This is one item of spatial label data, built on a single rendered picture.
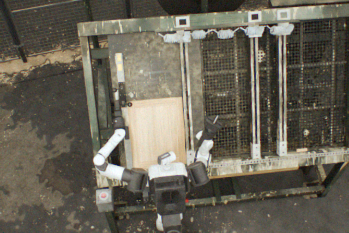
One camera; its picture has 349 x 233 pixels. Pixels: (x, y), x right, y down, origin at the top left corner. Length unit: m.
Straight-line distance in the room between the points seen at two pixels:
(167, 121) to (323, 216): 1.97
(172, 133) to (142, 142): 0.25
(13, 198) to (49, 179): 0.39
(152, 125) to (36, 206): 1.68
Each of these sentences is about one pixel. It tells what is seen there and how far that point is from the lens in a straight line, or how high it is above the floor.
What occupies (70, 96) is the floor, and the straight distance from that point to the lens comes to 5.05.
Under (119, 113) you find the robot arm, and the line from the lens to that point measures 3.03.
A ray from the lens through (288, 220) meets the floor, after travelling 4.31.
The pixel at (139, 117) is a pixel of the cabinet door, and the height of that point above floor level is 1.22.
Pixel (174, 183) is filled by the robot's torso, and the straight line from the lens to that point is 2.75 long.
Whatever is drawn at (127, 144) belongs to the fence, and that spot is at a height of 1.07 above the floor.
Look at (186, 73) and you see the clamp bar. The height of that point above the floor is 1.49.
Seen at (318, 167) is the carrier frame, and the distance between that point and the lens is 4.46.
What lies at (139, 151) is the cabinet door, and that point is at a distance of 3.34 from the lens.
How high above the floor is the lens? 3.87
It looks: 53 degrees down
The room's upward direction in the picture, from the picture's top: 1 degrees clockwise
